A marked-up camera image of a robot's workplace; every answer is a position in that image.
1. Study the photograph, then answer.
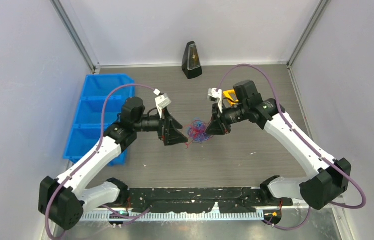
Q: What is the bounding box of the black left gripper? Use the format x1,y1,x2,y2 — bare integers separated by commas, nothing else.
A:
134,106,188,145

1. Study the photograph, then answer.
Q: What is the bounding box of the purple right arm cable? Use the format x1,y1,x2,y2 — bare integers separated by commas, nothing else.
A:
216,63,367,231

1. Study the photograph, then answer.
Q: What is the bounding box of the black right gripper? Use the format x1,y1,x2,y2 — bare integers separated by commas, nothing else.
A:
204,101,248,136

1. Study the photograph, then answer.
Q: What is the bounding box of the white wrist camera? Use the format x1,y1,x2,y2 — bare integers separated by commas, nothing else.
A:
207,88,223,113
153,88,172,119

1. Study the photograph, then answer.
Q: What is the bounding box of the yellow triangular plastic piece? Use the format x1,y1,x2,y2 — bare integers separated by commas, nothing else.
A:
222,89,239,107

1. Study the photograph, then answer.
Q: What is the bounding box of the perforated metal rail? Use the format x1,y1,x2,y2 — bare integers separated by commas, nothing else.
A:
79,209,264,222

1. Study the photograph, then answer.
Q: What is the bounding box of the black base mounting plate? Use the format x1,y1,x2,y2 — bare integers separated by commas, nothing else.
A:
106,187,293,214

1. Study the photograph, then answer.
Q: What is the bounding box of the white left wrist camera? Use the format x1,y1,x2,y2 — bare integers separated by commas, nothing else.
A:
153,88,172,119

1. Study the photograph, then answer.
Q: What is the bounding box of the red thin cable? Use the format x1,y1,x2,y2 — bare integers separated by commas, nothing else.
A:
185,119,211,149

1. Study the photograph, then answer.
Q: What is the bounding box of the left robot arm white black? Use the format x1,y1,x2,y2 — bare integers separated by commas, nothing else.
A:
38,94,187,231

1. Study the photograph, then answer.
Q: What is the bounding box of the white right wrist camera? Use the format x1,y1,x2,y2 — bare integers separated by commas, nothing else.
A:
207,88,223,113

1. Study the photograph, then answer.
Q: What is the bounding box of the blue plastic bin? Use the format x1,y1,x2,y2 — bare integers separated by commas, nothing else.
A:
62,73,135,167

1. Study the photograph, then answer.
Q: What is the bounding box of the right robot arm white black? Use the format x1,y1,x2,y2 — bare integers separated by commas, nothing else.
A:
205,80,351,210

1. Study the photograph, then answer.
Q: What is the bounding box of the black metronome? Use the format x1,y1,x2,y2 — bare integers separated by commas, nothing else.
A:
181,41,202,80

